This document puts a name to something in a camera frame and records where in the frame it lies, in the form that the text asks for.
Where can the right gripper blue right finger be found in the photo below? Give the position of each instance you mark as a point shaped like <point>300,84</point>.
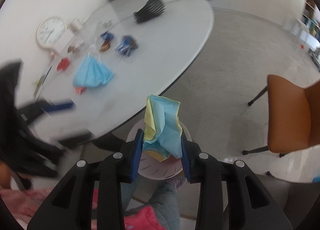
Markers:
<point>185,159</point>

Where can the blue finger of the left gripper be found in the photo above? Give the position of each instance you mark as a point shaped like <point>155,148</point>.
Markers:
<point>51,107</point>

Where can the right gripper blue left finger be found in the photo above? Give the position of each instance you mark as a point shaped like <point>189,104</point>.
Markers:
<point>136,153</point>

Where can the blue and yellow paper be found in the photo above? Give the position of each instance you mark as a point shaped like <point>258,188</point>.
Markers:
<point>162,134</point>

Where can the black foam net sleeve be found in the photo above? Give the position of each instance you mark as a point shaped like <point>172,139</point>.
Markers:
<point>151,10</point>

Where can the white paper sheet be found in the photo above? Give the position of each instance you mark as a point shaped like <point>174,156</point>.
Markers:
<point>40,82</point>

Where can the pink crumpled wrapper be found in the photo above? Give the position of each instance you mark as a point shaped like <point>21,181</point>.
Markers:
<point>80,90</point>

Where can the red crumpled paper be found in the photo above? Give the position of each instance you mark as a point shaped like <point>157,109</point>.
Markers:
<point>63,64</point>

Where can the blue disposable face mask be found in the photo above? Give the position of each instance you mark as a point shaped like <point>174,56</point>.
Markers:
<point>92,73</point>

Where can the blue and brown wrapper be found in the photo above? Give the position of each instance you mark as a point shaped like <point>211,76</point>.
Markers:
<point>105,46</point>

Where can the dark blue wrapper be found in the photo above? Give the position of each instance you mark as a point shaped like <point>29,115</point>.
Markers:
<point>107,36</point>

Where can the blue and white wrapper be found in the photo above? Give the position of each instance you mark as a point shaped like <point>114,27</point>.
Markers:
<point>127,45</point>

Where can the orange leather chair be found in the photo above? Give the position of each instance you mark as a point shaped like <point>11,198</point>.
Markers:
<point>293,116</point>

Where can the white round wall clock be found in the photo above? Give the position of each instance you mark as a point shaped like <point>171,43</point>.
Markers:
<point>49,31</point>

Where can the white wall socket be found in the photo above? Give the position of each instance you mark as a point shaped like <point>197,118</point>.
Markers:
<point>76,25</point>

